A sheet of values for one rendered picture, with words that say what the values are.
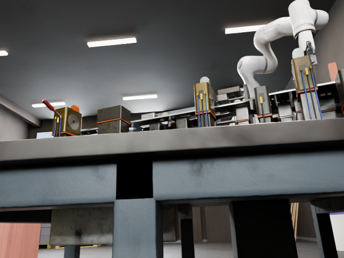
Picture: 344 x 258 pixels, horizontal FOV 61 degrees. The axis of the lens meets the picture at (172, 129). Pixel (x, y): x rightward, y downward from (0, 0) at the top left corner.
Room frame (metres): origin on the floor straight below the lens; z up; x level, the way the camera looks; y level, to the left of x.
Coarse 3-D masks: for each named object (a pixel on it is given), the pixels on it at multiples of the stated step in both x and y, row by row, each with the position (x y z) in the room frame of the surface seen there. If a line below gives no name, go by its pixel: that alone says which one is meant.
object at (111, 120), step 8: (104, 112) 1.15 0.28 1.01; (112, 112) 1.13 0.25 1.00; (120, 112) 1.12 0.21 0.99; (128, 112) 1.18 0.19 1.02; (104, 120) 1.15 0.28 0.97; (112, 120) 1.14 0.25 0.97; (120, 120) 1.13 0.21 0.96; (128, 120) 1.18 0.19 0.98; (104, 128) 1.15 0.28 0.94; (112, 128) 1.14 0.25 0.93; (120, 128) 1.13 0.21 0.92; (128, 128) 1.19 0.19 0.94
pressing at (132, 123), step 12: (324, 84) 0.92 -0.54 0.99; (276, 96) 1.03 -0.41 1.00; (288, 96) 1.03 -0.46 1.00; (336, 96) 1.05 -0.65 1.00; (216, 108) 1.12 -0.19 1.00; (228, 108) 1.13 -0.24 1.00; (252, 108) 1.14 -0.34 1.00; (276, 108) 1.15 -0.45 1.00; (144, 120) 1.24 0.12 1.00; (156, 120) 1.25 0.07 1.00; (168, 120) 1.25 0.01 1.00; (192, 120) 1.26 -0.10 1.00; (216, 120) 1.25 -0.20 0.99; (84, 132) 1.38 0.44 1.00; (96, 132) 1.38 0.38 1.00
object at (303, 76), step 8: (304, 56) 0.82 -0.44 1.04; (296, 64) 0.83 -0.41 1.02; (304, 64) 0.82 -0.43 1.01; (296, 72) 0.83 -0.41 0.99; (304, 72) 0.82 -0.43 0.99; (312, 72) 0.81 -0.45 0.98; (296, 80) 0.84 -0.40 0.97; (304, 80) 0.83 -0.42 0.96; (312, 80) 0.82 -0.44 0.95; (296, 88) 0.85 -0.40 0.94; (304, 88) 0.82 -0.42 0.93; (312, 88) 0.82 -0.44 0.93; (296, 96) 0.90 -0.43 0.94; (304, 96) 0.84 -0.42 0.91; (312, 96) 0.82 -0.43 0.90; (304, 104) 0.84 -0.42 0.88; (312, 104) 0.83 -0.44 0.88; (304, 112) 0.84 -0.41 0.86; (312, 112) 0.83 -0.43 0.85; (320, 112) 0.81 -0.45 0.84
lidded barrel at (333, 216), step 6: (330, 216) 5.93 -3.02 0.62; (336, 216) 5.82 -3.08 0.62; (342, 216) 5.76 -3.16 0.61; (336, 222) 5.85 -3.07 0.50; (342, 222) 5.77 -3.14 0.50; (336, 228) 5.87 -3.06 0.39; (342, 228) 5.79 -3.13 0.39; (336, 234) 5.91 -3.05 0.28; (342, 234) 5.81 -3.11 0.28; (336, 240) 5.94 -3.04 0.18; (342, 240) 5.83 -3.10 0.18; (336, 246) 5.98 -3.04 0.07; (342, 246) 5.86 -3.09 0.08
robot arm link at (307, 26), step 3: (303, 24) 1.00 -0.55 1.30; (306, 24) 1.00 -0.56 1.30; (309, 24) 0.99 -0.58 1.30; (312, 24) 1.00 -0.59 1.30; (297, 27) 1.01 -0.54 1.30; (300, 27) 1.00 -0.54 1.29; (303, 27) 1.00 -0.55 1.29; (306, 27) 1.00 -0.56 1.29; (309, 27) 0.99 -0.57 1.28; (312, 27) 1.00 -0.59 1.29; (294, 30) 1.03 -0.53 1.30; (297, 30) 1.02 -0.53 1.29; (300, 30) 1.01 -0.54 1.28; (303, 30) 1.01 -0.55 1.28; (306, 30) 1.01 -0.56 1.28; (312, 30) 1.01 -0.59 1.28; (294, 33) 1.03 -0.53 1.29; (297, 33) 1.03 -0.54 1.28; (294, 36) 1.05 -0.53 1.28
